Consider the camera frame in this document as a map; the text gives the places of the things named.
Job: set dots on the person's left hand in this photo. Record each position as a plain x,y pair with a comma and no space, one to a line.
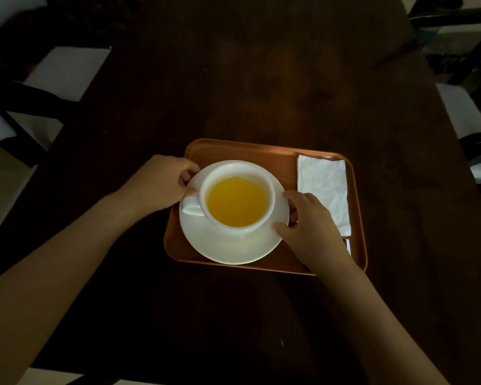
156,184

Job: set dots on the red sachet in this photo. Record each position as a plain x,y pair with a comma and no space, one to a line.
348,246

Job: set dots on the potted plant in dark pot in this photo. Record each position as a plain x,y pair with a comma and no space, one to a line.
437,0

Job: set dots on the white cup with yellow juice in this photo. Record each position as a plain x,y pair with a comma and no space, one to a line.
236,202

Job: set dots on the person's right hand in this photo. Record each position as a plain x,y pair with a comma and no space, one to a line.
316,236

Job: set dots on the white paper napkin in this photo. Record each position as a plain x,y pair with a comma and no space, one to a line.
324,180

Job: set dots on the person's right forearm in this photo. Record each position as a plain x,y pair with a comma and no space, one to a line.
368,328

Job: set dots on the white saucer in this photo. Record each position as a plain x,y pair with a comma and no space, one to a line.
232,250

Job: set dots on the orange-brown tray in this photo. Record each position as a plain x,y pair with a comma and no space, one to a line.
240,150

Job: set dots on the person's left forearm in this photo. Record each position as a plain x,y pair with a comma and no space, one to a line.
56,276

